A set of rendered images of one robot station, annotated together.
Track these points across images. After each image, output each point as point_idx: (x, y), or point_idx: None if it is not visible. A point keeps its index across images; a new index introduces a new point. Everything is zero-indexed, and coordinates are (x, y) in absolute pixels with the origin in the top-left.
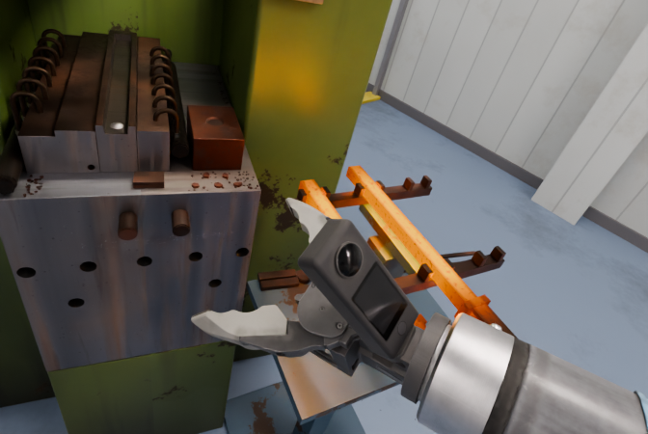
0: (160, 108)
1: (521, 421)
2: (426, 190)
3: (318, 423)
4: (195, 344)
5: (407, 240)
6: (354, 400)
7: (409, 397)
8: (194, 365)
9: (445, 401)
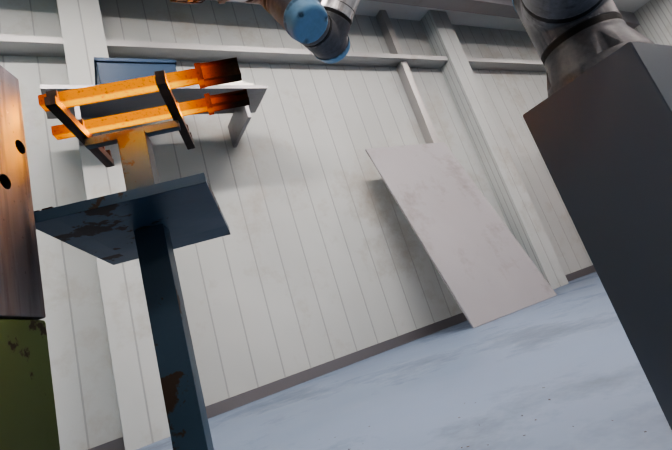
0: None
1: None
2: (111, 158)
3: (205, 426)
4: (2, 311)
5: (146, 111)
6: (213, 195)
7: None
8: (8, 375)
9: None
